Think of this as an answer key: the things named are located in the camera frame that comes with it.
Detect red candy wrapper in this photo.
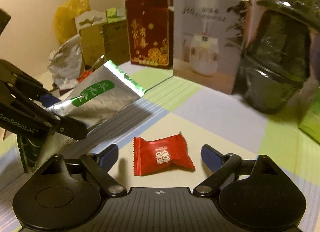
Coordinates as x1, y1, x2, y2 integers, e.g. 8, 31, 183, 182
133, 133, 195, 176

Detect silver green foil pouch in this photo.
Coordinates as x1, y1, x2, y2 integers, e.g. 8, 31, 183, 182
47, 60, 146, 129

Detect green leaf foil pouch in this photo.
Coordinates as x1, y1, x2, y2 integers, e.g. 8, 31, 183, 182
17, 132, 77, 173

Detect crumpled white plastic bag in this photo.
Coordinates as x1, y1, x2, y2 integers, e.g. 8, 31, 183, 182
48, 34, 85, 90

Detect yellow plastic bag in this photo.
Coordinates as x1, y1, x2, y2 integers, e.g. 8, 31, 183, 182
53, 0, 91, 45

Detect brown cartons stack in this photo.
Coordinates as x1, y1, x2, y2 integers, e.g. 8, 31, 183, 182
75, 7, 130, 68

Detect green tissue pack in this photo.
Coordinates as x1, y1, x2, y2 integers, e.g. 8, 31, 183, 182
298, 97, 320, 143

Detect stacked dark green pots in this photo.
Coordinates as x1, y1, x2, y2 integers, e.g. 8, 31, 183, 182
239, 0, 319, 114

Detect red gift box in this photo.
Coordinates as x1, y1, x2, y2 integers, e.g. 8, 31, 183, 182
125, 0, 173, 69

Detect white humidifier box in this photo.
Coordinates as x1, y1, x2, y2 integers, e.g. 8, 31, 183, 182
173, 0, 251, 95

